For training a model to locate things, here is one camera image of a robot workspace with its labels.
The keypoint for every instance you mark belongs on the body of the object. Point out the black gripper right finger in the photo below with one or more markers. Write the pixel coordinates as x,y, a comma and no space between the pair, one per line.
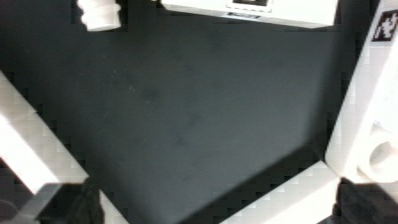
364,205

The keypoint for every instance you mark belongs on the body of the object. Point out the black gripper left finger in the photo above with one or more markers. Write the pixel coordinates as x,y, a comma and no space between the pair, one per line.
64,204

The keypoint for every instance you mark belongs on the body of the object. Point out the white desk tabletop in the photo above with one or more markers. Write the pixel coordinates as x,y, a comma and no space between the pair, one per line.
361,154

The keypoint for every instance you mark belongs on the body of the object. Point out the white desk leg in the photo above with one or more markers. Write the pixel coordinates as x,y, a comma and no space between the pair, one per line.
99,14

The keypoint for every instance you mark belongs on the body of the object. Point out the white marker base sheet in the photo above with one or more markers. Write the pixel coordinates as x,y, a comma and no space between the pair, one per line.
300,13

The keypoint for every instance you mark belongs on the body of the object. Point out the white U-shaped fence frame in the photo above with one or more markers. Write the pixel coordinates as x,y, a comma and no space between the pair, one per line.
297,204

